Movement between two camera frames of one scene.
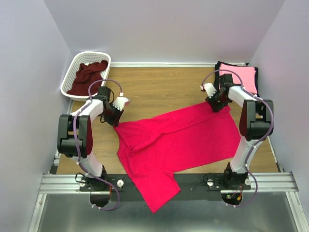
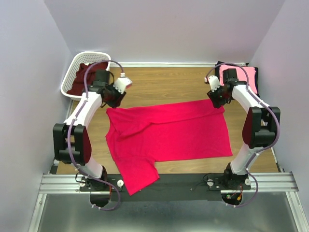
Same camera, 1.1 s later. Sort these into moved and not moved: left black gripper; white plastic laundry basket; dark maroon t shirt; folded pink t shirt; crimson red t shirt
Moved: crimson red t shirt; left black gripper
Not moved: white plastic laundry basket; dark maroon t shirt; folded pink t shirt
